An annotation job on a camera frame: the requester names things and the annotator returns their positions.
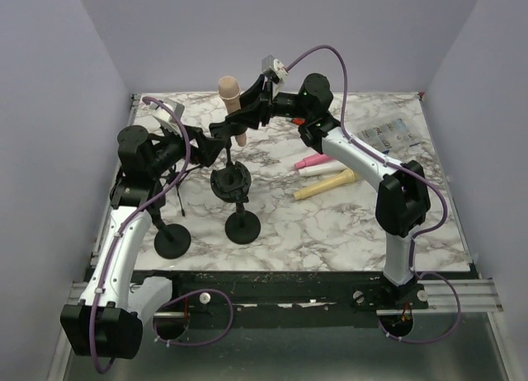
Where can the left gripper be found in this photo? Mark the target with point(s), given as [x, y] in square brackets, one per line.
[207, 148]

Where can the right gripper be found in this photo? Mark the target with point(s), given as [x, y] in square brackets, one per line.
[256, 106]

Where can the peach microphone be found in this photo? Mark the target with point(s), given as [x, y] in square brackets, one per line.
[229, 91]

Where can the tall black round-base stand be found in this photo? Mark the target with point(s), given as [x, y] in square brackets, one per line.
[227, 158]

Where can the black shock-mount round-base stand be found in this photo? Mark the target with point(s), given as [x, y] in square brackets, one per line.
[242, 226]

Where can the pink microphone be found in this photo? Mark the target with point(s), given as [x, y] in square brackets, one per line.
[311, 161]

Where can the white grey-headed microphone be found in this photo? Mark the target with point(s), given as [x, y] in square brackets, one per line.
[322, 169]

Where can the black clip round-base stand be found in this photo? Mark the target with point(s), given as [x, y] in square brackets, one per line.
[172, 240]

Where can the beige microphone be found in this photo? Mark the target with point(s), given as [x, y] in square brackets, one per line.
[345, 177]

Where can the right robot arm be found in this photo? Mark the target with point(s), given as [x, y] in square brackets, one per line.
[402, 198]

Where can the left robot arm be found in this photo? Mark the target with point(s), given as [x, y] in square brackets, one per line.
[109, 317]

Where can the clear plastic parts box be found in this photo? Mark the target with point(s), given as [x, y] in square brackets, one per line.
[390, 134]

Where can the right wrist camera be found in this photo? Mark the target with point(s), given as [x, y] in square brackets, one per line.
[274, 70]

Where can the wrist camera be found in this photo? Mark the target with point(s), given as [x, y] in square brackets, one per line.
[165, 119]
[274, 70]

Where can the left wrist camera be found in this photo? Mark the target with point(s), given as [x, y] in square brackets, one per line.
[165, 119]

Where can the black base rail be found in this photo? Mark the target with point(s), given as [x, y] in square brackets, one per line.
[274, 299]

